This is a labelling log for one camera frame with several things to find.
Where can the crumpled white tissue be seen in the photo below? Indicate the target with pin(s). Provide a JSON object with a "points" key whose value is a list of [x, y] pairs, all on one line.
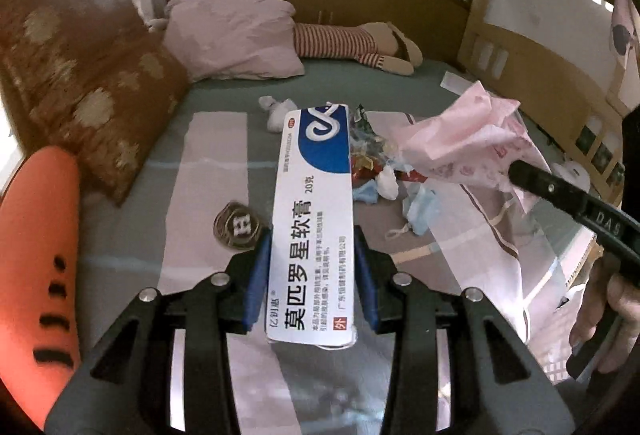
{"points": [[277, 112]]}

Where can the brown floral pillow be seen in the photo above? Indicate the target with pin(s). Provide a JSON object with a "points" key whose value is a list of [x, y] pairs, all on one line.
{"points": [[90, 80]]}

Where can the crumpled green wrapper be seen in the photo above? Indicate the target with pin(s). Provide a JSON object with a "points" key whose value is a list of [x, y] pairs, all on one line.
{"points": [[362, 127]]}

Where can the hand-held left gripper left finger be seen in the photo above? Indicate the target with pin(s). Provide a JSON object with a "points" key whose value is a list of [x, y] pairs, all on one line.
{"points": [[260, 285]]}

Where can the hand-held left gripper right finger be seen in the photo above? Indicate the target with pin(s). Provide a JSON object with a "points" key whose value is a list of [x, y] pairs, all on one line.
{"points": [[365, 285]]}

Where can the striped plush toy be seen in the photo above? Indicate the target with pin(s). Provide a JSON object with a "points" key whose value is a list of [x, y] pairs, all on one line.
{"points": [[350, 42]]}

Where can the pink plastic bag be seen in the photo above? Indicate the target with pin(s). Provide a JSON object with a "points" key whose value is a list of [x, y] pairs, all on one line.
{"points": [[465, 140]]}

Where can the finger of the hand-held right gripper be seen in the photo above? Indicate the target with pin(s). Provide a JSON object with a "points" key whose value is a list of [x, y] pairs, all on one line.
{"points": [[547, 187]]}

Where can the pink pillow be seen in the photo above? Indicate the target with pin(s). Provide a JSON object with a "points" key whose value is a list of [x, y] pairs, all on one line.
{"points": [[235, 40]]}

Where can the person's right hand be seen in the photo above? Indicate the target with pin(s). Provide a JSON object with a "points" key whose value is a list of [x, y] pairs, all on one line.
{"points": [[587, 305]]}

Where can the small white object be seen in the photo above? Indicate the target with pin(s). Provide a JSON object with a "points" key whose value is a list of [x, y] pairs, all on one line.
{"points": [[574, 171]]}

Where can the white and blue medicine box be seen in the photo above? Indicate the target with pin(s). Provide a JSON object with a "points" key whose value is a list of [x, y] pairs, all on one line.
{"points": [[312, 225]]}

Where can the blue face mask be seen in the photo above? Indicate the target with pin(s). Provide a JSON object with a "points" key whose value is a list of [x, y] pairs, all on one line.
{"points": [[422, 210]]}

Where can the small white tissue ball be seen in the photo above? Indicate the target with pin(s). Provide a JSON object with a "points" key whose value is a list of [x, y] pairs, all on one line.
{"points": [[387, 179]]}

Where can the bed with green sheet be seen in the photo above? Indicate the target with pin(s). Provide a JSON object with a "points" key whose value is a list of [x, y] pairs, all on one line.
{"points": [[435, 70]]}

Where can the crumpled blue cloth scrap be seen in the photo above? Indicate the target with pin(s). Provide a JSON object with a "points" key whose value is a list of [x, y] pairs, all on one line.
{"points": [[366, 194]]}

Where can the flat white paper box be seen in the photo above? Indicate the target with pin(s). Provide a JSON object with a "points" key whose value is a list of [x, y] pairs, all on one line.
{"points": [[457, 81]]}

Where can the orange cushion with black marks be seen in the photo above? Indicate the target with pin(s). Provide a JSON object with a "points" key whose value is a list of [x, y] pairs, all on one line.
{"points": [[40, 275]]}

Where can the pale striped blanket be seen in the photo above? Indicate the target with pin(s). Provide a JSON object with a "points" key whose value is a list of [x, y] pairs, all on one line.
{"points": [[210, 195]]}

